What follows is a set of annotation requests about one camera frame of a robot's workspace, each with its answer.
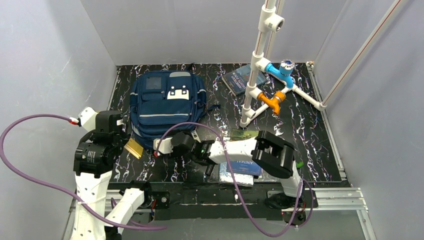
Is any yellow notebook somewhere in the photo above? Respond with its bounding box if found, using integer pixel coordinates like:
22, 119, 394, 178
124, 138, 144, 159

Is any navy blue student backpack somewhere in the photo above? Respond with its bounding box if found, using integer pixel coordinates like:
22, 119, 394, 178
129, 70, 221, 150

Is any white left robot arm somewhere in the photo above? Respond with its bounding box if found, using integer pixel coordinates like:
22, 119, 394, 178
70, 107, 130, 240

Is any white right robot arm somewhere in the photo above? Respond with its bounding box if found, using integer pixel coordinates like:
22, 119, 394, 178
166, 130, 303, 209

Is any purple black marker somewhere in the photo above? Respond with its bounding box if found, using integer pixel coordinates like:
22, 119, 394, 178
204, 164, 215, 176

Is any Animal Farm book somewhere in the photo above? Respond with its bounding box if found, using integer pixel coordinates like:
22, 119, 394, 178
225, 128, 264, 177

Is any blue book underneath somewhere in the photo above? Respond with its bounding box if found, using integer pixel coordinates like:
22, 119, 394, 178
218, 162, 254, 187

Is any dark blue 1984 book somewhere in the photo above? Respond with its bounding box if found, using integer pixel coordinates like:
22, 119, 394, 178
221, 64, 251, 97

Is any orange plastic tap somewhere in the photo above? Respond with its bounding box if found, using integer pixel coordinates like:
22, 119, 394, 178
256, 91, 286, 116

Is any green white plastic tap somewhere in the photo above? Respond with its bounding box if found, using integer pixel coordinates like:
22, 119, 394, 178
296, 162, 304, 169

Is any blue plastic tap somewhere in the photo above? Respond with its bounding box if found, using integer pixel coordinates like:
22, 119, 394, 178
265, 59, 295, 89

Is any thin white rear pole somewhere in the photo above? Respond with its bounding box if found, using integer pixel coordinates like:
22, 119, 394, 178
264, 0, 285, 59

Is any white pole with red stripe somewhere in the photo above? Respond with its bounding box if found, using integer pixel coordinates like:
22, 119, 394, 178
319, 0, 411, 111

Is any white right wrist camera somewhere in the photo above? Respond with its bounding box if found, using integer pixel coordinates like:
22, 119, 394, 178
153, 137, 173, 155

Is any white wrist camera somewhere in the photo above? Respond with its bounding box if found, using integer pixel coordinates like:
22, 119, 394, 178
78, 107, 98, 132
153, 137, 173, 155

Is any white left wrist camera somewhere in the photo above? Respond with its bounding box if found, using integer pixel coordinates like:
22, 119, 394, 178
78, 107, 98, 132

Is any white PVC pipe frame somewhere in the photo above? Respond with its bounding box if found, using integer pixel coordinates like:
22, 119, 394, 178
239, 0, 323, 128

